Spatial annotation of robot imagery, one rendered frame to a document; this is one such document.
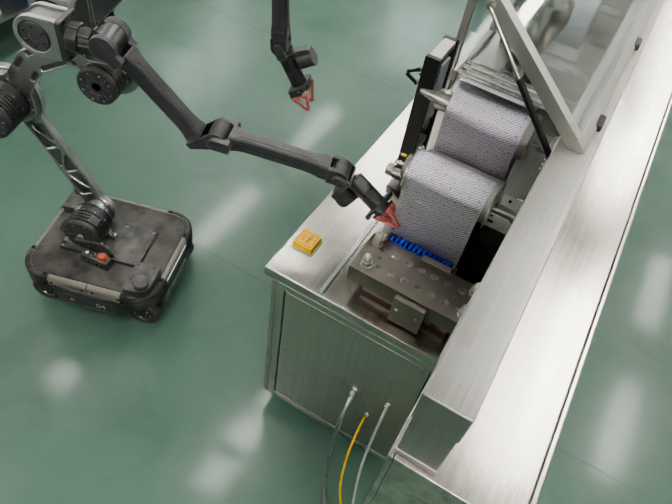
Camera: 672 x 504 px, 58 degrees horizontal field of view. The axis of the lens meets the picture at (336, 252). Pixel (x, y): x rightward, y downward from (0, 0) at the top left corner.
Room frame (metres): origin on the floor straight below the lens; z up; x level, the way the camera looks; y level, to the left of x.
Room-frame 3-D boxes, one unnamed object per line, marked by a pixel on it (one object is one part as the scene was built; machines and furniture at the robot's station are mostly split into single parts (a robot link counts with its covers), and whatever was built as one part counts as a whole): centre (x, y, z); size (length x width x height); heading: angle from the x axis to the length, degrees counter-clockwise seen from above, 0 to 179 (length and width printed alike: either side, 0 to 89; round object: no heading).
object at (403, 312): (1.06, -0.24, 0.96); 0.10 x 0.03 x 0.11; 69
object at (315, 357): (2.24, -0.57, 0.43); 2.52 x 0.64 x 0.86; 159
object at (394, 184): (1.43, -0.15, 1.05); 0.06 x 0.05 x 0.31; 69
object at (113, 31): (1.40, 0.72, 1.47); 0.10 x 0.05 x 0.09; 86
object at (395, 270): (1.15, -0.26, 1.00); 0.40 x 0.16 x 0.06; 69
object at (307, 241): (1.32, 0.10, 0.91); 0.07 x 0.07 x 0.02; 69
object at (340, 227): (2.24, -0.55, 0.88); 2.52 x 0.66 x 0.04; 159
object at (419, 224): (1.28, -0.26, 1.11); 0.23 x 0.01 x 0.18; 69
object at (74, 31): (1.41, 0.80, 1.45); 0.09 x 0.08 x 0.12; 176
